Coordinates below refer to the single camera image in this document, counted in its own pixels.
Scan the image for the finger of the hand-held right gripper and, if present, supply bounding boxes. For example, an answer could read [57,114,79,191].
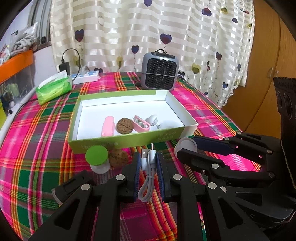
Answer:
[192,132,281,163]
[177,148,277,186]

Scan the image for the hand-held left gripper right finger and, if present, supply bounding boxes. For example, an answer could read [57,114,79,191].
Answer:
[156,151,270,241]

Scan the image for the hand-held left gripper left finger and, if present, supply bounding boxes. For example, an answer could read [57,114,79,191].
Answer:
[29,152,142,241]

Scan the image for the white usb cable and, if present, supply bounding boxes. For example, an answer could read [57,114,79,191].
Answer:
[137,143,158,205]

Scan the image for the white round cap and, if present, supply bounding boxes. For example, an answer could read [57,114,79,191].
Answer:
[174,137,199,159]

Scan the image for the small brown walnut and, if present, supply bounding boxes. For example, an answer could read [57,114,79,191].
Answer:
[108,149,129,167]

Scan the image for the pink clip with grey pads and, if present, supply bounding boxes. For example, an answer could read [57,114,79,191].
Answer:
[131,115,151,133]

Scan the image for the large brown walnut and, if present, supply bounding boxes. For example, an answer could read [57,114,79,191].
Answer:
[116,118,134,135]

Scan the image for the white plug adapter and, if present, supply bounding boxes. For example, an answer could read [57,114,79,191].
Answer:
[146,115,162,129]

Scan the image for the pink oblong case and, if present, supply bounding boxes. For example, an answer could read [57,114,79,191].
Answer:
[101,116,115,137]

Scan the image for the green and white cardboard box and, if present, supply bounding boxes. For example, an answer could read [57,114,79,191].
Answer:
[68,90,198,154]

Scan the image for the grey space heater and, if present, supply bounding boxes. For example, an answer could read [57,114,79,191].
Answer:
[141,49,179,91]

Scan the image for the wooden cabinet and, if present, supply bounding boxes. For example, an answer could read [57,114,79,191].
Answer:
[222,0,296,139]

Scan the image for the white power strip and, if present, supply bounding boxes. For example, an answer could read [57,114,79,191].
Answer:
[69,71,101,85]

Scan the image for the green tissue pack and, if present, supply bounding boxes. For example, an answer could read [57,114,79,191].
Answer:
[35,71,73,105]

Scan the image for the black charger adapter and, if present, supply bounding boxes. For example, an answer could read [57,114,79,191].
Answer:
[59,61,70,76]

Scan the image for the cream heart-print curtain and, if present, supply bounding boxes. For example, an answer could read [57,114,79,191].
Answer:
[50,0,256,108]

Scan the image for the clear storage bin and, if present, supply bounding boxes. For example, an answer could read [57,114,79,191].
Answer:
[0,62,37,109]

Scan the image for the yellow-green cardboard box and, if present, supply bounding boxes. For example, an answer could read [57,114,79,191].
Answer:
[0,102,7,129]

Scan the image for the orange bin lid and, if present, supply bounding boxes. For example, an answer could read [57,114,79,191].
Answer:
[0,50,35,85]

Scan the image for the white work gloves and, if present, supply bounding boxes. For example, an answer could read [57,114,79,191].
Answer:
[10,22,40,50]

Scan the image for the colourful printed packet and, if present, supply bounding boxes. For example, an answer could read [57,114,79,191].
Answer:
[0,43,11,66]

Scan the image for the black charger cable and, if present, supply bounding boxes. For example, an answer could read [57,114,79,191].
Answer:
[61,48,81,77]

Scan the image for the grey window frame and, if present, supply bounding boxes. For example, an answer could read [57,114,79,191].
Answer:
[35,0,51,44]

